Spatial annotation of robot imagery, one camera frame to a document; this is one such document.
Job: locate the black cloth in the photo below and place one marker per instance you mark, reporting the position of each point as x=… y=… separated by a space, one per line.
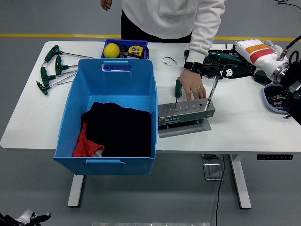
x=124 y=131

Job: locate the grey green hex key stand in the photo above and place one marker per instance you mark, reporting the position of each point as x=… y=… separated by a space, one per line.
x=183 y=118

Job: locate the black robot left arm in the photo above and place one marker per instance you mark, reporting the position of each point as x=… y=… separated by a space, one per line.
x=5 y=220

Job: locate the person's left hand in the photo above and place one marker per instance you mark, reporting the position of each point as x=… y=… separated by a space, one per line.
x=192 y=84

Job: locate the metal bracket under table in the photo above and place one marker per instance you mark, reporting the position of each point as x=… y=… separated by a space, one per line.
x=209 y=155

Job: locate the large blue plastic bin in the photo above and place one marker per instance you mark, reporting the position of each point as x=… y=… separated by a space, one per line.
x=113 y=80

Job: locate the black wristwatch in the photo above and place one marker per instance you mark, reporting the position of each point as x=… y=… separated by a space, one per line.
x=194 y=67

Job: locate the black power adapter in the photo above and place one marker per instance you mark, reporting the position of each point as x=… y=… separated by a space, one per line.
x=261 y=77

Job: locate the metal floor plate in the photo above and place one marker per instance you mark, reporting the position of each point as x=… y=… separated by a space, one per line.
x=212 y=171

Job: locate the pile of electronic components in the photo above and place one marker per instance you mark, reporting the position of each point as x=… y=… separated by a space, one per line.
x=277 y=97

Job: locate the person's left forearm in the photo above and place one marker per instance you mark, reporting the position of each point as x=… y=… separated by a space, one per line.
x=204 y=40

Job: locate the white cloth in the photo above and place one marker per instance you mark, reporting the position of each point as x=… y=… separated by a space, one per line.
x=99 y=153

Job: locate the person's right hand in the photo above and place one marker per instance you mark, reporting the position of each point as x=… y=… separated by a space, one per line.
x=105 y=4

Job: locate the white table leg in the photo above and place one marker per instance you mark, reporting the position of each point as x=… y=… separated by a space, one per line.
x=75 y=190
x=241 y=183

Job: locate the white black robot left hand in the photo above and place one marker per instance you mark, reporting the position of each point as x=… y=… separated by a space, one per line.
x=28 y=216

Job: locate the clear plastic parts bag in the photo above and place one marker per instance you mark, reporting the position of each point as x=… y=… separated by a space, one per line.
x=274 y=46

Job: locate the black plastic case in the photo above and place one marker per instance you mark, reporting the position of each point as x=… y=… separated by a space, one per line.
x=211 y=69

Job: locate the small dark blue parts tray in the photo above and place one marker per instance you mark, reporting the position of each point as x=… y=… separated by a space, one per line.
x=124 y=42

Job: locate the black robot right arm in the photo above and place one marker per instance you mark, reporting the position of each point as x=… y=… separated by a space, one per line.
x=292 y=80

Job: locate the dark brown tape roll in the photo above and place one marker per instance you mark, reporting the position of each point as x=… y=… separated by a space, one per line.
x=123 y=48

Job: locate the yellow ball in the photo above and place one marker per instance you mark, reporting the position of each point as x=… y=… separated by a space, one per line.
x=111 y=50

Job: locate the red cloth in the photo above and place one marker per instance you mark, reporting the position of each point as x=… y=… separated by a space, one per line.
x=84 y=146

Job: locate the black table control panel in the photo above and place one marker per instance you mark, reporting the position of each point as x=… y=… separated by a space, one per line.
x=275 y=157

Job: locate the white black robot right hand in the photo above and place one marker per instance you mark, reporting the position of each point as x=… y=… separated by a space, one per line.
x=261 y=56

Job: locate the grey blue bowl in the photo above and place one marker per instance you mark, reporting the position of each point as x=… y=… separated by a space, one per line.
x=266 y=99

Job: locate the yellow tape measure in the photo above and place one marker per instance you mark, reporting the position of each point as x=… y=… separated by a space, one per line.
x=136 y=51

